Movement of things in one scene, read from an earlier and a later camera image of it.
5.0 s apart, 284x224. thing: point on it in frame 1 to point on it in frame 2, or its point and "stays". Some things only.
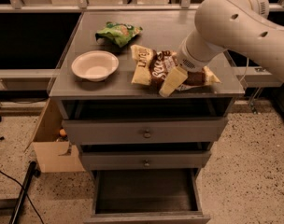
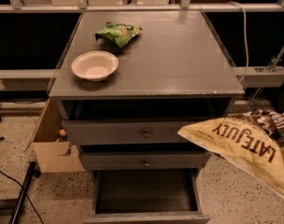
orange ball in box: x=63 y=133 stays
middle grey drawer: x=146 y=160 stays
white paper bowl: x=94 y=65 stays
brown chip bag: x=149 y=66 to x=253 y=140
